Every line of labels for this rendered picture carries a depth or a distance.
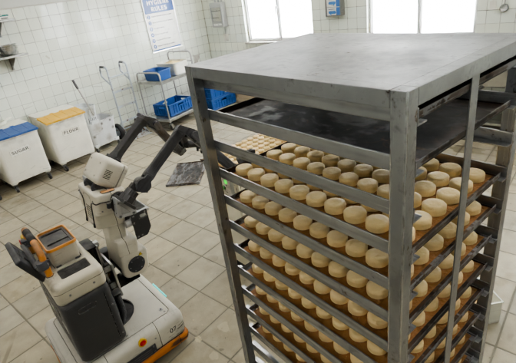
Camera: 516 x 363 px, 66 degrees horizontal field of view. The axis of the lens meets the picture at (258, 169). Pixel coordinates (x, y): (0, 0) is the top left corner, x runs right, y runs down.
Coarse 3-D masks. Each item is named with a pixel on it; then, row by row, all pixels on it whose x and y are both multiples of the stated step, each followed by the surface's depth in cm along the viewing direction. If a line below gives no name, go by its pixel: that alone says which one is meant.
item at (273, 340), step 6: (258, 330) 144; (264, 330) 142; (264, 336) 141; (270, 336) 141; (270, 342) 138; (276, 342) 138; (282, 342) 138; (282, 348) 135; (288, 348) 133; (288, 354) 133; (294, 354) 133; (294, 360) 131; (300, 360) 129; (462, 360) 123
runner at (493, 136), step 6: (474, 132) 98; (480, 132) 97; (486, 132) 96; (492, 132) 94; (498, 132) 93; (504, 132) 92; (510, 132) 91; (462, 138) 98; (474, 138) 97; (480, 138) 97; (486, 138) 96; (492, 138) 95; (498, 138) 94; (504, 138) 93; (510, 138) 92; (492, 144) 93; (498, 144) 92; (504, 144) 92; (510, 144) 92
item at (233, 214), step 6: (234, 186) 268; (240, 186) 266; (228, 210) 287; (234, 210) 280; (234, 216) 284; (240, 216) 277; (234, 234) 294; (240, 234) 287; (234, 240) 298; (240, 240) 290; (240, 258) 301; (240, 264) 312
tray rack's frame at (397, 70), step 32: (224, 64) 98; (256, 64) 92; (288, 64) 87; (320, 64) 83; (352, 64) 79; (384, 64) 75; (416, 64) 72; (448, 64) 69; (480, 64) 71; (320, 96) 71; (352, 96) 66; (384, 96) 61; (416, 96) 59; (416, 128) 62; (512, 128) 91; (512, 160) 96; (448, 320) 97; (448, 352) 103
